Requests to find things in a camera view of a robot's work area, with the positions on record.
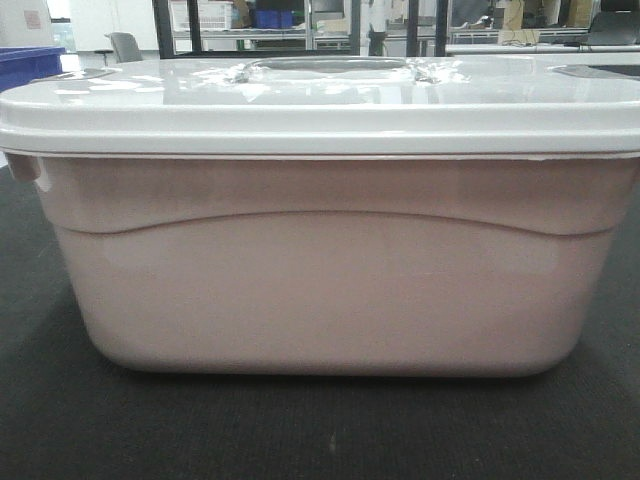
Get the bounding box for blue crate at left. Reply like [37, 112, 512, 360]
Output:
[0, 46, 66, 91]

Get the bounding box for white bin lid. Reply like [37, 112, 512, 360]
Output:
[1, 55, 639, 159]

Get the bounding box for small blue background bins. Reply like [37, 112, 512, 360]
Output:
[252, 9, 293, 29]

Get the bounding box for cardboard box on table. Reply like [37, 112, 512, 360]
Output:
[497, 29, 540, 47]

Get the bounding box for white perforated basket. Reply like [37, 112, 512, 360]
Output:
[169, 0, 233, 31]

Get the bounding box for grey office chair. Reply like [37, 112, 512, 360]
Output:
[104, 32, 143, 63]

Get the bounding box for dark grey table mat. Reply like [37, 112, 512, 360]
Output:
[1, 164, 639, 479]

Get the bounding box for black metal rack frame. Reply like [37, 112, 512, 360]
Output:
[152, 1, 450, 59]

